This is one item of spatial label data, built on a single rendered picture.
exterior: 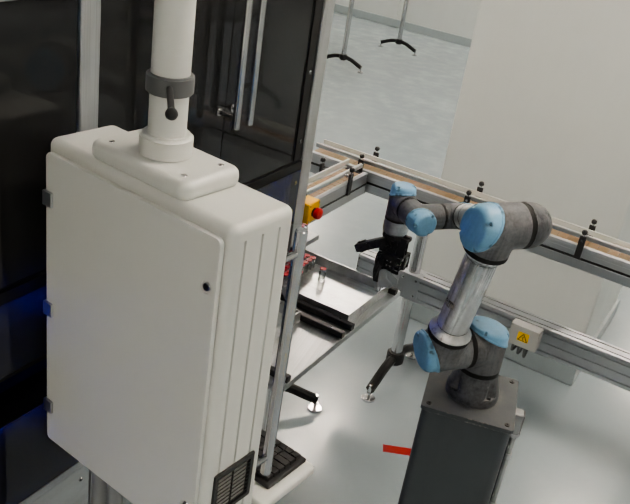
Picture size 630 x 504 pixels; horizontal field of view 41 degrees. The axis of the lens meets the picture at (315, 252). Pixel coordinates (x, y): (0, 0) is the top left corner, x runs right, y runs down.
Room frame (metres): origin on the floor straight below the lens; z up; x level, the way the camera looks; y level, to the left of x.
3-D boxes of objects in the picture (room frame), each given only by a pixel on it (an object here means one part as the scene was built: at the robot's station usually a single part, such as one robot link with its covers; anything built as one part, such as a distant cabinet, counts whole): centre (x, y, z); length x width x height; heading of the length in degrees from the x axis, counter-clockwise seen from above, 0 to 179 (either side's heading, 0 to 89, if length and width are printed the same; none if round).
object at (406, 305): (3.16, -0.43, 0.46); 0.09 x 0.09 x 0.77; 62
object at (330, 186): (2.94, 0.05, 0.92); 0.69 x 0.16 x 0.16; 152
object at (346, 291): (2.29, -0.04, 0.90); 0.34 x 0.26 x 0.04; 62
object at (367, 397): (3.16, -0.43, 0.07); 0.50 x 0.08 x 0.14; 152
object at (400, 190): (2.26, -0.23, 1.22); 0.09 x 0.08 x 0.11; 25
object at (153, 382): (1.43, 0.30, 1.19); 0.50 x 0.19 x 0.78; 56
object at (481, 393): (1.99, -0.51, 0.84); 0.15 x 0.15 x 0.10
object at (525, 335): (2.86, -0.87, 0.50); 0.12 x 0.05 x 0.09; 62
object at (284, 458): (1.62, 0.15, 0.82); 0.40 x 0.14 x 0.02; 56
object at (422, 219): (2.18, -0.28, 1.22); 0.11 x 0.11 x 0.08; 25
